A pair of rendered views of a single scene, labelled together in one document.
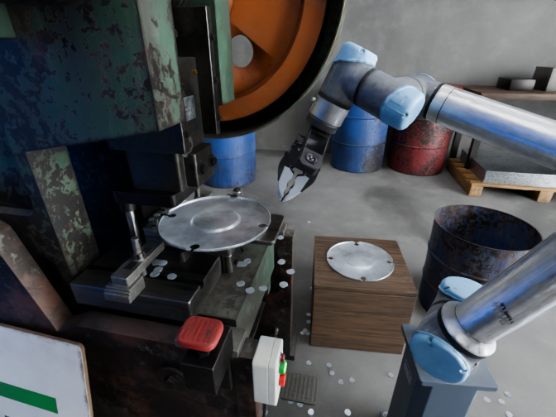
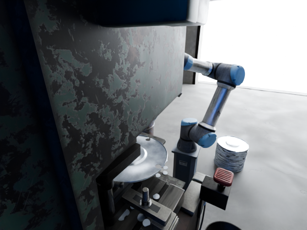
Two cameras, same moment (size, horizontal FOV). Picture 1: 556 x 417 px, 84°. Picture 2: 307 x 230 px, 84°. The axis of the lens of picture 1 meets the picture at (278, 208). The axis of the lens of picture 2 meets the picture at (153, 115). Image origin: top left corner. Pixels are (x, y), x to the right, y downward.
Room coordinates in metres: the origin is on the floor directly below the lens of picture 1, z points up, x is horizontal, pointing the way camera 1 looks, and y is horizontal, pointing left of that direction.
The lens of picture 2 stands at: (0.45, 0.64, 1.19)
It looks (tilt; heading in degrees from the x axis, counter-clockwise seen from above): 24 degrees down; 290
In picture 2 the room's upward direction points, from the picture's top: straight up
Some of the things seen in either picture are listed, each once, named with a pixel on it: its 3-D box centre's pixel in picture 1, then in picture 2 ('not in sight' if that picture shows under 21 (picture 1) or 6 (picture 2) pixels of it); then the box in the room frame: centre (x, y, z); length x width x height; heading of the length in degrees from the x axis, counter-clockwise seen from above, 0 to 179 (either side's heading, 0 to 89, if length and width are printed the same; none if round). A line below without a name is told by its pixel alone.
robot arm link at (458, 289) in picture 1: (460, 308); (189, 128); (0.57, -0.45, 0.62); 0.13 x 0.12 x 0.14; 139
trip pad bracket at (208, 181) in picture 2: (212, 374); (212, 201); (0.40, 0.13, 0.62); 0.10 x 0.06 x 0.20; 168
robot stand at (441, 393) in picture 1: (427, 402); (184, 170); (0.58, -0.46, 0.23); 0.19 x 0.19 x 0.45; 85
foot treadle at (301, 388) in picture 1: (234, 377); not in sight; (0.72, 0.16, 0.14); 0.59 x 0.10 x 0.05; 78
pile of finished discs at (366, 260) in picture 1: (359, 259); not in sight; (1.13, -0.36, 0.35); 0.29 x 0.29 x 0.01
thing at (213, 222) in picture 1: (215, 219); (129, 154); (0.72, 0.16, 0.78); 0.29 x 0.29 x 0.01
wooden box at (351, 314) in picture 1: (355, 290); not in sight; (1.13, -0.36, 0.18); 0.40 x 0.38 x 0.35; 83
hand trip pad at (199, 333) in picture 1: (202, 344); (222, 183); (0.38, 0.13, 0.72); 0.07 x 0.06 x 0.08; 78
